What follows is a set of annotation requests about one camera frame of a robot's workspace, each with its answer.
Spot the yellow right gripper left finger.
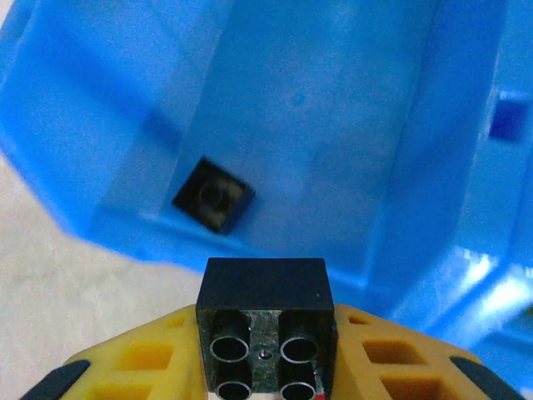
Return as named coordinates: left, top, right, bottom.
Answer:
left=18, top=303, right=208, bottom=400

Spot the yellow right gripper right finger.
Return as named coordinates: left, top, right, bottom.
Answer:
left=331, top=303, right=518, bottom=400

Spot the small black lego brick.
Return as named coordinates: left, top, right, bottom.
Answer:
left=171, top=156, right=257, bottom=236
left=195, top=257, right=338, bottom=400

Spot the blue plastic compartment bin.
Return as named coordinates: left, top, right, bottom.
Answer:
left=0, top=0, right=533, bottom=395

